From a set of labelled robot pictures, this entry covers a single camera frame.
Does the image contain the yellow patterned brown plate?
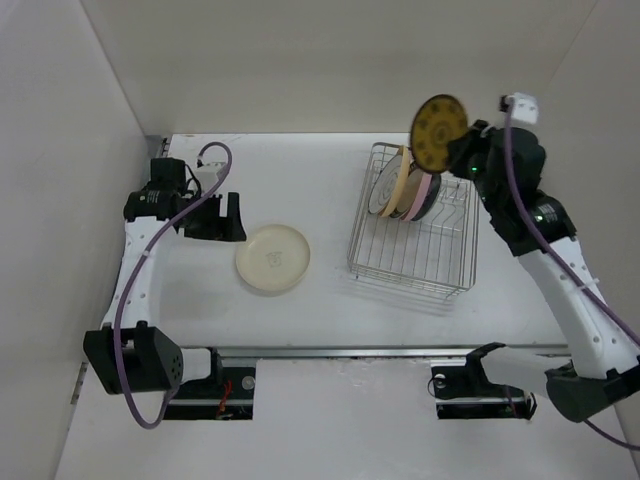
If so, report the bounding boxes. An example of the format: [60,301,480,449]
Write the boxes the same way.
[409,94,469,174]

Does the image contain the cream bear plate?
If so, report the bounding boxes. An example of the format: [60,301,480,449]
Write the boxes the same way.
[235,224,311,294]

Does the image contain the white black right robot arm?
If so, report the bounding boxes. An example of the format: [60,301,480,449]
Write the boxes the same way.
[447,120,639,423]

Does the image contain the black blue patterned plate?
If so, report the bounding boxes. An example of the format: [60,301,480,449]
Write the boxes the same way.
[412,174,441,222]

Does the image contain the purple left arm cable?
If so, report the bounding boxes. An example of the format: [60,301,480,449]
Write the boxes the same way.
[113,141,234,430]

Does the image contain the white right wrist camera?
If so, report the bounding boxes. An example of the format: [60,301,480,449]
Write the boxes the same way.
[499,92,539,125]

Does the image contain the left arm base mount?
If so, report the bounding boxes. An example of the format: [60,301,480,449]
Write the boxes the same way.
[164,354,257,421]

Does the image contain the beige plate with line pattern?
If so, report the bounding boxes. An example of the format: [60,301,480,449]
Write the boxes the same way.
[368,146,411,217]

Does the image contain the aluminium front rail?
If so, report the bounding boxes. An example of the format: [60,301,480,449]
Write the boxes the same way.
[164,342,571,360]

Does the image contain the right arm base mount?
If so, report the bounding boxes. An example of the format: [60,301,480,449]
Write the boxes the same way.
[427,360,538,421]

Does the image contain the metal wire dish rack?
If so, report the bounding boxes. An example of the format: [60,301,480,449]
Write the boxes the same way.
[347,142,480,298]

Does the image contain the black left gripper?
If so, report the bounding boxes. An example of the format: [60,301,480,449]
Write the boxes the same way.
[180,189,245,242]

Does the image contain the pink plate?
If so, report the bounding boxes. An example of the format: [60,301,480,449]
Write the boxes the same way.
[402,169,432,222]

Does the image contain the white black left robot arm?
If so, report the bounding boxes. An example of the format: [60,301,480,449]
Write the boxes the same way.
[83,157,247,406]

